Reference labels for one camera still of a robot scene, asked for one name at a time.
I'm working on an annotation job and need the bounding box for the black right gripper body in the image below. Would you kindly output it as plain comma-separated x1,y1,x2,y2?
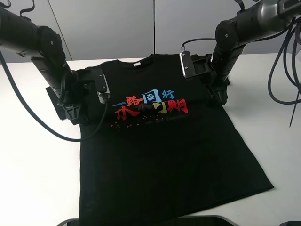
191,54,230,105

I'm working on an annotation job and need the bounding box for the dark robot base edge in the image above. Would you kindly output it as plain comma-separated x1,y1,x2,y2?
56,214,301,226

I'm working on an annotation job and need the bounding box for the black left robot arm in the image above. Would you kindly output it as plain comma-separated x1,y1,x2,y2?
0,8,108,125

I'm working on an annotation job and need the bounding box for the black left camera cable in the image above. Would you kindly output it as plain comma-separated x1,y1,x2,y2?
0,50,111,142

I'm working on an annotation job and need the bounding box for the black printed t-shirt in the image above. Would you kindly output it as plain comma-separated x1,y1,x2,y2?
46,53,275,223

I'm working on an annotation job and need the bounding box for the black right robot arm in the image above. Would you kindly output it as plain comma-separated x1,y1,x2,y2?
190,0,301,105

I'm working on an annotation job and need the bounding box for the hanging black cable bundle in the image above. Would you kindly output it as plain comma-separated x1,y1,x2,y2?
268,14,301,128

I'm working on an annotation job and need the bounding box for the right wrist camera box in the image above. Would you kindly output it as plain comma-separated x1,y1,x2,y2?
179,51,196,79

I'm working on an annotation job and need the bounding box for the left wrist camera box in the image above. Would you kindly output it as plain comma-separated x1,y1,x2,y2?
95,73,111,104

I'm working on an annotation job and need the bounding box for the black right camera cable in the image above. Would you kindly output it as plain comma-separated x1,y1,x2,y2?
181,37,218,52

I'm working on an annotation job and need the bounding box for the black camera cable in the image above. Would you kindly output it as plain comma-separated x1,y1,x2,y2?
0,50,111,142
181,37,218,52

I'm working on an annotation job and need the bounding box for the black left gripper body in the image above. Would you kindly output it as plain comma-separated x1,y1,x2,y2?
58,68,103,122

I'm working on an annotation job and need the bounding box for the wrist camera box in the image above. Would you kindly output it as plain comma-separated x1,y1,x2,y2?
179,51,196,79
95,73,111,104

